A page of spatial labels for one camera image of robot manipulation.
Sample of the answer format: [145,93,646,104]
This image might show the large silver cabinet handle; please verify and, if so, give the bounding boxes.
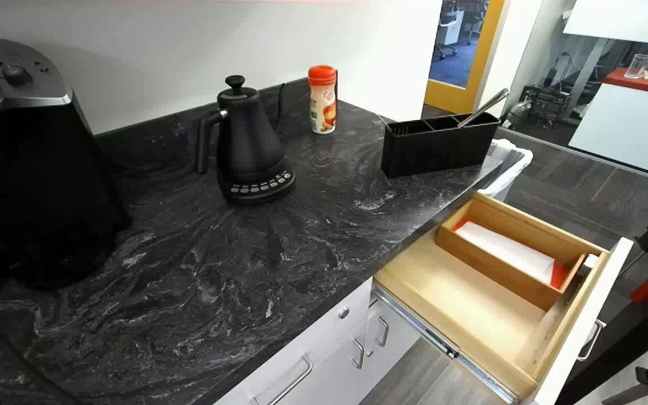
[266,356,315,405]

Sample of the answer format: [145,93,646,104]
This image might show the black cutlery box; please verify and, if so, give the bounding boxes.
[381,110,502,179]

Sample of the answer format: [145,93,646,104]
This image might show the white paper sheet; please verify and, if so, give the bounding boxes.
[455,218,559,281]

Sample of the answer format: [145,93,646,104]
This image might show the silver butter knife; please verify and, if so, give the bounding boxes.
[455,86,514,130]

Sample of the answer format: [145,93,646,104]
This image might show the orange tray liner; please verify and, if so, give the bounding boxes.
[547,258,572,292]

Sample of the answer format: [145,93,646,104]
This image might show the white cabinet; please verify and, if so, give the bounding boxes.
[214,276,423,405]

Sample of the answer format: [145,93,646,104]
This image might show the black gooseneck kettle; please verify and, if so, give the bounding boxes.
[193,72,291,186]

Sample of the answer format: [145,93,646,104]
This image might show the small silver cabinet handle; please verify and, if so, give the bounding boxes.
[374,312,392,348]
[349,336,370,371]

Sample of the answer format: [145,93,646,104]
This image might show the black coffee machine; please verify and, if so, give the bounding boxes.
[0,35,134,292]

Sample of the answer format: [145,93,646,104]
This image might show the black kettle base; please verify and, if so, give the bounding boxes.
[221,166,300,204]

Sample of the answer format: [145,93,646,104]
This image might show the white table red top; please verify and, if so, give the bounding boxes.
[567,66,648,174]

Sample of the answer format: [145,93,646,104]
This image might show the wooden drawer white front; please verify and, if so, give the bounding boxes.
[374,189,637,405]

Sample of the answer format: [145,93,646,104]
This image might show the white bin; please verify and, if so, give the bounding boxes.
[477,135,536,203]

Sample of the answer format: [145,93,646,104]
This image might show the orange lid canister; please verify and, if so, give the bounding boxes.
[306,62,340,137]

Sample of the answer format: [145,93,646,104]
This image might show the wooden organizer tray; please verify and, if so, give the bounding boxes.
[433,189,612,312]

